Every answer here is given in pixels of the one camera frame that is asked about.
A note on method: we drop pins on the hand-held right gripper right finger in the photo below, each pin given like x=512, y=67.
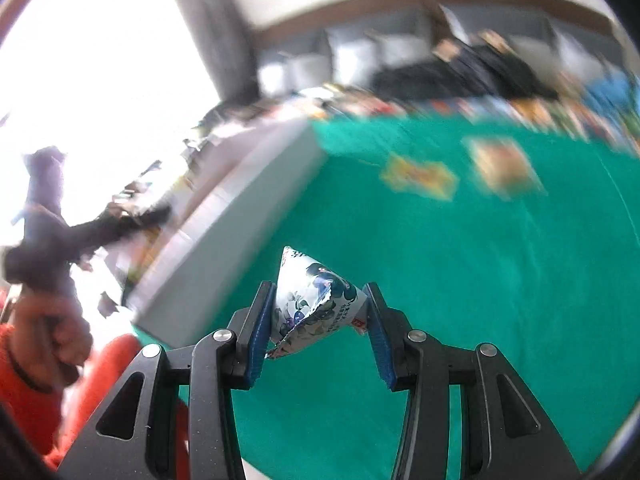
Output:
x=382, y=350

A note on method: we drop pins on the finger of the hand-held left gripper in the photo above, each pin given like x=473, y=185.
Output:
x=125, y=227

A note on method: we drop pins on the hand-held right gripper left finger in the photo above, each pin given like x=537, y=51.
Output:
x=260, y=345

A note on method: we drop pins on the white and blue triangular packet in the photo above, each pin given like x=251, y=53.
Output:
x=310, y=300

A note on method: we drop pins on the white storage box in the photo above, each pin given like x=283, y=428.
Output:
x=225, y=220

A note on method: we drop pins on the person's left forearm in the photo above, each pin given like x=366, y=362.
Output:
x=22, y=400

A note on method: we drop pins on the person's left hand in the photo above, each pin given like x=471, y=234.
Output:
x=55, y=340

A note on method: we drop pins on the yellow and black snack packet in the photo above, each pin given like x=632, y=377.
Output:
x=417, y=176

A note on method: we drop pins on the grey curtain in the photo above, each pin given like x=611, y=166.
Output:
x=210, y=25

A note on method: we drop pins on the bread in clear packet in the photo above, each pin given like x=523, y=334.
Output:
x=505, y=165

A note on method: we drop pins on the grey pillow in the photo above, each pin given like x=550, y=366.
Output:
x=575, y=45
x=405, y=40
x=352, y=55
x=290, y=75

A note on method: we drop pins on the black puffer jacket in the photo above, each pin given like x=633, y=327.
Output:
x=475, y=70

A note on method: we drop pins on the blue cloth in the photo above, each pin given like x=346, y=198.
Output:
x=612, y=95

